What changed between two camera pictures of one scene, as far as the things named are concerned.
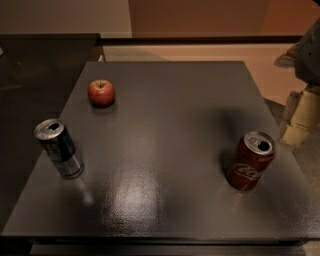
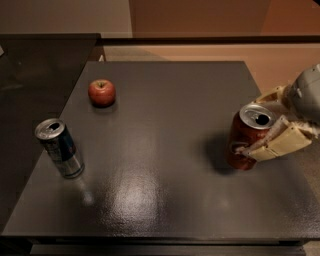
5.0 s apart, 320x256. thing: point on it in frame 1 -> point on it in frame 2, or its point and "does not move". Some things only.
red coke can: x=251 y=159 -> x=250 y=122
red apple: x=101 y=93 does not move
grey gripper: x=309 y=60 -> x=306 y=94
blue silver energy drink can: x=56 y=141 does not move
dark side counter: x=38 y=72 does not move
